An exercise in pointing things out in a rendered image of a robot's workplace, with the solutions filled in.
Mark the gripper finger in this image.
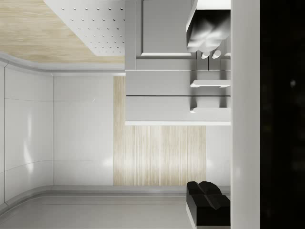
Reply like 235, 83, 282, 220
185, 0, 231, 52
186, 181, 231, 227

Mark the white cabinet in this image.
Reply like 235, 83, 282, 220
124, 0, 231, 126

